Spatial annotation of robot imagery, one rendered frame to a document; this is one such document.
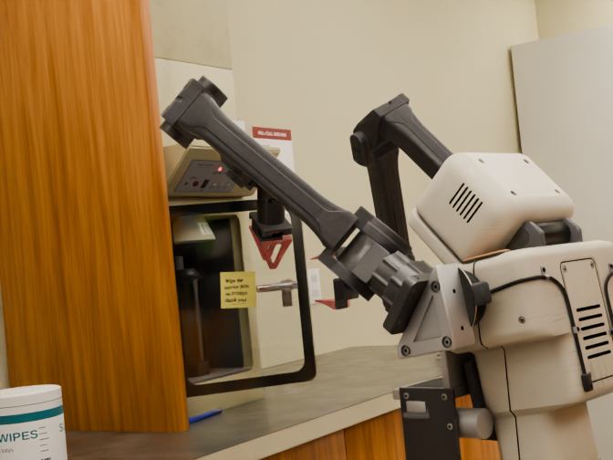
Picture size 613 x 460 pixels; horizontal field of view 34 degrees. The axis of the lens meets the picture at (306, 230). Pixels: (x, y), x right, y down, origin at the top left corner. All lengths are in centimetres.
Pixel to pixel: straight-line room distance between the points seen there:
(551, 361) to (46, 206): 119
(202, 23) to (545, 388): 125
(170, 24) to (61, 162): 38
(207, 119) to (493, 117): 340
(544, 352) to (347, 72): 236
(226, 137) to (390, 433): 103
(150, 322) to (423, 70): 245
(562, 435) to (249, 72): 195
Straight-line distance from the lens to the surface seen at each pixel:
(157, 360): 202
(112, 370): 211
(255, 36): 325
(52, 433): 164
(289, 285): 211
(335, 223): 145
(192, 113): 151
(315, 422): 201
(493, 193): 146
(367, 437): 223
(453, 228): 149
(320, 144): 346
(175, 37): 226
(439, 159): 185
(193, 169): 211
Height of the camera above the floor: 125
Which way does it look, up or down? 2 degrees up
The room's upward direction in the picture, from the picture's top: 6 degrees counter-clockwise
